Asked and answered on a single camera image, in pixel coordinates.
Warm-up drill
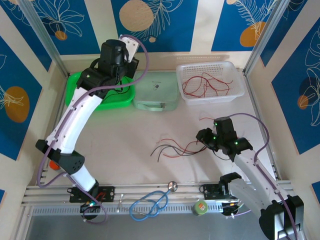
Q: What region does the green plastic mesh basket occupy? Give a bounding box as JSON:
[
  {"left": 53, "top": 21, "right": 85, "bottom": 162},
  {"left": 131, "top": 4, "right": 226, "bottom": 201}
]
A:
[{"left": 64, "top": 71, "right": 137, "bottom": 112}]

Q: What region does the mint green zip case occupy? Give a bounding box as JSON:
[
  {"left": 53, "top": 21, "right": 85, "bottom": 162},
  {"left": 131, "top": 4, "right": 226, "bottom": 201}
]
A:
[{"left": 132, "top": 71, "right": 180, "bottom": 112}]

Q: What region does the white plastic mesh basket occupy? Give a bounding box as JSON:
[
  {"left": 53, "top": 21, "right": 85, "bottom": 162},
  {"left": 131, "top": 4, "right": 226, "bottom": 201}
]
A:
[{"left": 175, "top": 61, "right": 246, "bottom": 106}]

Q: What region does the blue stethoscope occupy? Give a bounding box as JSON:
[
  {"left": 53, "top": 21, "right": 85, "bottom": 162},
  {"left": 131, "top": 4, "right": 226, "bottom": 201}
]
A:
[{"left": 117, "top": 181, "right": 179, "bottom": 222}]

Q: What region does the orange capped bottle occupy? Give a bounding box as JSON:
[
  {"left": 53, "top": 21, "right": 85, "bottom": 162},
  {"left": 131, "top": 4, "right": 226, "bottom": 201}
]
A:
[{"left": 48, "top": 159, "right": 61, "bottom": 171}]

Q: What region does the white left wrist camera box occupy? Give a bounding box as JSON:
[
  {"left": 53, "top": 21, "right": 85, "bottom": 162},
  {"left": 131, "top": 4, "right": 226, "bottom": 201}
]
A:
[{"left": 119, "top": 34, "right": 140, "bottom": 63}]

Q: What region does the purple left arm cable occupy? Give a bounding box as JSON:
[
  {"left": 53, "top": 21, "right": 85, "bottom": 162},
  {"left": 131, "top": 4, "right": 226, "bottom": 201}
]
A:
[{"left": 37, "top": 34, "right": 151, "bottom": 226}]

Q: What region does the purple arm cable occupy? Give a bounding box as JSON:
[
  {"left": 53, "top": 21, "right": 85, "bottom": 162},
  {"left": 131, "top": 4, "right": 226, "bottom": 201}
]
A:
[
  {"left": 222, "top": 112, "right": 301, "bottom": 240},
  {"left": 37, "top": 34, "right": 151, "bottom": 226}
]

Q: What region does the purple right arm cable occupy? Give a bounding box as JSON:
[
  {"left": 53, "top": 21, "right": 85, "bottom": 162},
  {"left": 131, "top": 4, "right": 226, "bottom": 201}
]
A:
[{"left": 222, "top": 112, "right": 301, "bottom": 240}]

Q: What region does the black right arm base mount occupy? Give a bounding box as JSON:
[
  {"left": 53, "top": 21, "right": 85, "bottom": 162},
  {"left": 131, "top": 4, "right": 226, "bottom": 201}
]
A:
[{"left": 199, "top": 183, "right": 251, "bottom": 218}]

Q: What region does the aluminium frame post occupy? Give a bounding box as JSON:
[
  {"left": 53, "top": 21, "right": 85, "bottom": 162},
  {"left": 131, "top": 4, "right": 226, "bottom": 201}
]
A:
[
  {"left": 18, "top": 0, "right": 70, "bottom": 77},
  {"left": 243, "top": 0, "right": 293, "bottom": 76}
]

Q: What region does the aluminium frame rail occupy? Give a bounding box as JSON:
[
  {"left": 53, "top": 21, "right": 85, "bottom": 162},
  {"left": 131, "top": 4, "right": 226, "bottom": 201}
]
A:
[{"left": 21, "top": 181, "right": 293, "bottom": 208}]

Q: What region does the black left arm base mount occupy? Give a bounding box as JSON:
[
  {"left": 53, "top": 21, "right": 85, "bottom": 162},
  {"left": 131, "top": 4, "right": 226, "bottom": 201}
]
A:
[{"left": 69, "top": 186, "right": 116, "bottom": 214}]

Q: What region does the grey slotted cable duct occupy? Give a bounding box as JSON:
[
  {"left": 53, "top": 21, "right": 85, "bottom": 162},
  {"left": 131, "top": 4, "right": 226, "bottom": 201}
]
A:
[{"left": 31, "top": 202, "right": 226, "bottom": 217}]

